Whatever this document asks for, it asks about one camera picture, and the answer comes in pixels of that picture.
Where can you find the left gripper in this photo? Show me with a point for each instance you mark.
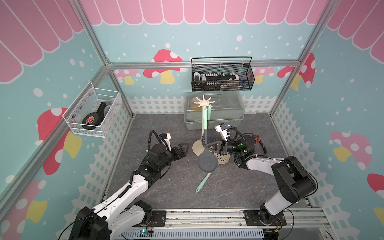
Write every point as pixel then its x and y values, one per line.
pixel 183 153

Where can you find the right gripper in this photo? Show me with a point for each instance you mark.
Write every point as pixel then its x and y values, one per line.
pixel 223 147

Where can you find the cream skimmer green handle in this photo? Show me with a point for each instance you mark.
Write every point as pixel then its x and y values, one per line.
pixel 222 159

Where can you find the cream utensil rack stand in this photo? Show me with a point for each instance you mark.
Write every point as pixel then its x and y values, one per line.
pixel 206 105

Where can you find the grey skimmer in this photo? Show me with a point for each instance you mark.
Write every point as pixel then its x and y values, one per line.
pixel 209 126
pixel 207 161

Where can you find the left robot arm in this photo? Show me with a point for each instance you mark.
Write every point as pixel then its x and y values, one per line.
pixel 114 215

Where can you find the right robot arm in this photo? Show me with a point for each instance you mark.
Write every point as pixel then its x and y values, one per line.
pixel 293 180

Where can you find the orange black pliers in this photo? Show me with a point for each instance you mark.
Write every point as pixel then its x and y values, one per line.
pixel 258 140

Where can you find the green clear-lid storage box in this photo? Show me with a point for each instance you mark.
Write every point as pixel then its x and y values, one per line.
pixel 228 108

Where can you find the black tape roll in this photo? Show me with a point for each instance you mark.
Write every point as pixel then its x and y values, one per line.
pixel 93 120

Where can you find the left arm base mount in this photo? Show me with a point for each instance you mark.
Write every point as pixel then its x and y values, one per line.
pixel 156 219

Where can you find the black wire wall basket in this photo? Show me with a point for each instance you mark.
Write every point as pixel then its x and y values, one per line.
pixel 218 74

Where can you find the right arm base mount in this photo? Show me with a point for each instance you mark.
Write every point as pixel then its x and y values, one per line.
pixel 263 218

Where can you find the clear wall bin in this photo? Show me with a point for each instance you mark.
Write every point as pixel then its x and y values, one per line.
pixel 88 102

